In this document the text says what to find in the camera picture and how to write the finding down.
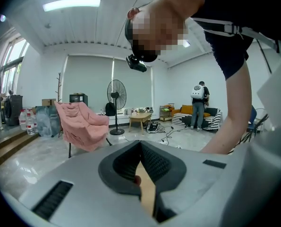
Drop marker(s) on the person's dark clothed body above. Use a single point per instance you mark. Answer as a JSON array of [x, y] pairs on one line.
[[225, 44]]

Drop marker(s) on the brown cardboard box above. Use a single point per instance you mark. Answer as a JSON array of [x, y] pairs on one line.
[[48, 102]]

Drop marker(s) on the small black cabinet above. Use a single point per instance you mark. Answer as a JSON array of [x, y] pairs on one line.
[[78, 98]]

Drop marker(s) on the group of small bottles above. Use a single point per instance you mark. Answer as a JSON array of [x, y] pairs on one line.
[[130, 110]]

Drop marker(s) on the tall window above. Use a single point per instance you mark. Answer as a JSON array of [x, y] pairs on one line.
[[14, 63]]

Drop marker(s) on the black white striped sofa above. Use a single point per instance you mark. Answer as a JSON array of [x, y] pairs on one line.
[[182, 119]]

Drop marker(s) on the black floor equipment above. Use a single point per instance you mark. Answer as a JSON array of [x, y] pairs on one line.
[[154, 128]]

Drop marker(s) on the person's head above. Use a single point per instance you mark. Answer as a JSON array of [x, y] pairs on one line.
[[173, 8]]

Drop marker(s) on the black washing machine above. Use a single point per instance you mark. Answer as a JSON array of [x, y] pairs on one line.
[[12, 111]]

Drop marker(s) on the wooden coat rack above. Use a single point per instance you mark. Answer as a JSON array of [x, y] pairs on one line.
[[59, 89]]

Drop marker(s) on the pink padded armchair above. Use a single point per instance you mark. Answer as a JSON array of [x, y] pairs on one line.
[[81, 124]]

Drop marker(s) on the grey marbled slab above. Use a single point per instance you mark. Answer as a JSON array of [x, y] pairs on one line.
[[48, 122]]

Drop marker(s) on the person's right forearm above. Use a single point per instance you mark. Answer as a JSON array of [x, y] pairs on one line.
[[234, 117]]

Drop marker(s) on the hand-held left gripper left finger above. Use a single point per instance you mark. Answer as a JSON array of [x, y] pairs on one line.
[[88, 174]]

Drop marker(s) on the black backpack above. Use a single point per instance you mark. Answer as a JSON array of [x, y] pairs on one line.
[[110, 109]]

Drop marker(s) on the orange cushion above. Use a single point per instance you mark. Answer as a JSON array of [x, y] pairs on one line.
[[186, 109], [206, 115]]

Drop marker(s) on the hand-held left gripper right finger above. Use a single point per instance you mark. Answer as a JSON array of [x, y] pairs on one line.
[[197, 181]]

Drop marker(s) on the wooden steps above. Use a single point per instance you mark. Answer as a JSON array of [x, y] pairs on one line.
[[10, 145]]

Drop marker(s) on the long ceiling light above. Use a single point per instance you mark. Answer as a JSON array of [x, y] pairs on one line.
[[70, 4], [186, 43]]

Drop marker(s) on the grey roller blind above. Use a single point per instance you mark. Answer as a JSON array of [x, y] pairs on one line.
[[140, 89], [88, 79]]

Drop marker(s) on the black head-mounted camera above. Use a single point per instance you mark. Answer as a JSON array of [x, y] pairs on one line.
[[136, 63]]

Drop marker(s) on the blue chair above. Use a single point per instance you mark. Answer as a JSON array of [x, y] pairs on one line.
[[253, 117]]

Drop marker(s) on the black standing fan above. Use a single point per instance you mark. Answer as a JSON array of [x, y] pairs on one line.
[[116, 94]]

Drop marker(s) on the low wooden table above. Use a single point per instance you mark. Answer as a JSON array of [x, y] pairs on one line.
[[140, 117]]

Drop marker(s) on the large clear water bottle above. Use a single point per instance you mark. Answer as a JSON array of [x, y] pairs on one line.
[[23, 120], [35, 122], [29, 111], [30, 125]]

